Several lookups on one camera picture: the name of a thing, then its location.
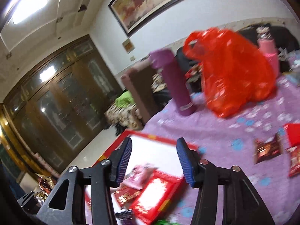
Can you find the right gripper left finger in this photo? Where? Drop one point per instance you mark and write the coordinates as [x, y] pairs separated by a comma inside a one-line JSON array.
[[66, 205]]

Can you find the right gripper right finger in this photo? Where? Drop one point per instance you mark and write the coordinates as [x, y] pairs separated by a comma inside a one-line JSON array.
[[242, 203]]

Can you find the dark red chocolate packet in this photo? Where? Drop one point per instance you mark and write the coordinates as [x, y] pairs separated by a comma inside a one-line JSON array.
[[267, 150]]

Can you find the dark purple snack packet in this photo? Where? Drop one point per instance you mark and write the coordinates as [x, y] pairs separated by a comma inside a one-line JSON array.
[[126, 217]]

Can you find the red gold candy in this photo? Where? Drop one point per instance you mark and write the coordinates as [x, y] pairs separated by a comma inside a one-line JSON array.
[[125, 195]]

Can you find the small red cartoon packet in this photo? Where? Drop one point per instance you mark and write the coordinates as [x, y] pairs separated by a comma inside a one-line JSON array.
[[294, 153]]

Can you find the pink bear snack packet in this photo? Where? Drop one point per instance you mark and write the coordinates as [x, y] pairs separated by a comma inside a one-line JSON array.
[[139, 176]]

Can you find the green snack packet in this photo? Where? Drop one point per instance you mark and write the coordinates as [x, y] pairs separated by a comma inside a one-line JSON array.
[[165, 222]]

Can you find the shiny red snack packet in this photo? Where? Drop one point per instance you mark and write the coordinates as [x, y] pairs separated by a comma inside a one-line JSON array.
[[293, 133]]

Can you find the purple floral tablecloth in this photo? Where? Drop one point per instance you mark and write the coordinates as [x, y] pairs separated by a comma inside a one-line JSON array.
[[228, 142]]

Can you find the wooden glass door cabinet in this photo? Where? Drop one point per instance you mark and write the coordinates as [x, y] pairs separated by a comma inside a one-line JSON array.
[[59, 106]]

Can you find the red gift box tray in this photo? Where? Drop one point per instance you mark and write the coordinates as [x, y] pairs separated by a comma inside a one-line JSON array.
[[148, 149]]

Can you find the patterned blanket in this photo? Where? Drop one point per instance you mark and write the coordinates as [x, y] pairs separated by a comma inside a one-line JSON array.
[[128, 116]]

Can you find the green cloth on bed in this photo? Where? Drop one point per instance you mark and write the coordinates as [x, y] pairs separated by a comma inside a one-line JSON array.
[[124, 100]]

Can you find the orange plastic bag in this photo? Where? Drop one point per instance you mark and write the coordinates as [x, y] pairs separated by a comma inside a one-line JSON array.
[[229, 72]]

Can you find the brown armchair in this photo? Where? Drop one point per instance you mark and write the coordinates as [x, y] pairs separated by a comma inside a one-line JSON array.
[[138, 79]]

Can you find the black leather sofa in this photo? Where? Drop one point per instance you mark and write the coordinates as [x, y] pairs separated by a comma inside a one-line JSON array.
[[234, 51]]

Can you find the patterned cloth on sofa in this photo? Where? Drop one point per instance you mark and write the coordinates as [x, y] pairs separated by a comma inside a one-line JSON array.
[[158, 83]]

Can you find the pink thermos bottle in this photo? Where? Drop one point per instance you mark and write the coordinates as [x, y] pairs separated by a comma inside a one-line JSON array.
[[267, 46]]

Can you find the purple thermos bottle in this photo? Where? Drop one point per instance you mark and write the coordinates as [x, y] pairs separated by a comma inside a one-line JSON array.
[[164, 60]]

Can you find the wall plaque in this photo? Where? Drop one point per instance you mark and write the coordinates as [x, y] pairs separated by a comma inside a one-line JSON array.
[[128, 46]]

